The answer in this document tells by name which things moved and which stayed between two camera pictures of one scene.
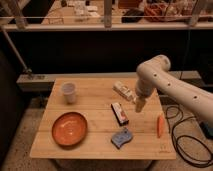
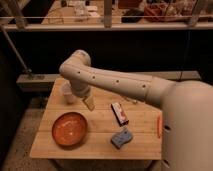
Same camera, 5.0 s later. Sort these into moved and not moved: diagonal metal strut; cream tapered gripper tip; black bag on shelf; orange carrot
Moved: cream tapered gripper tip
Not moved: black bag on shelf; diagonal metal strut; orange carrot
